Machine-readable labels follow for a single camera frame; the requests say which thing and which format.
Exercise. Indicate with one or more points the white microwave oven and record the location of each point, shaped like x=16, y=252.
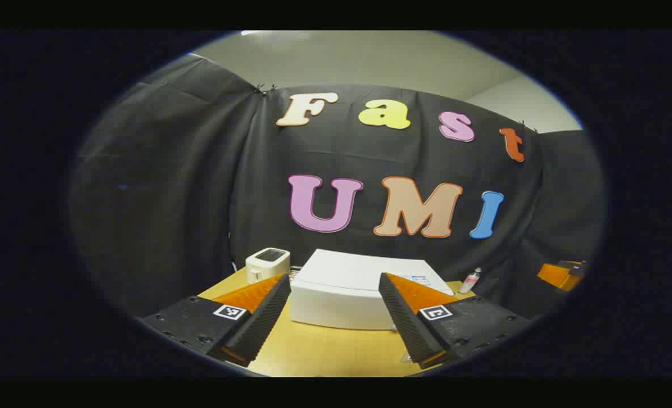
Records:
x=347, y=283

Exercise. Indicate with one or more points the clear bottle with pink label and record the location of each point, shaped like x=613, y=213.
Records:
x=470, y=280

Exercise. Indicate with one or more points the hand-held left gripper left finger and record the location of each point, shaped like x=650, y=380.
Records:
x=265, y=317

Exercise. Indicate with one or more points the white toaster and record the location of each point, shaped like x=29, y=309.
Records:
x=265, y=265

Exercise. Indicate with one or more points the black backdrop cloth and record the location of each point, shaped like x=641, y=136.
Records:
x=199, y=187

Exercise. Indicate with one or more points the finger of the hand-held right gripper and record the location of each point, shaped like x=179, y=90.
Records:
x=557, y=275

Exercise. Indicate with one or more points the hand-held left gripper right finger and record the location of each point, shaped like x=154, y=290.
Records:
x=406, y=317

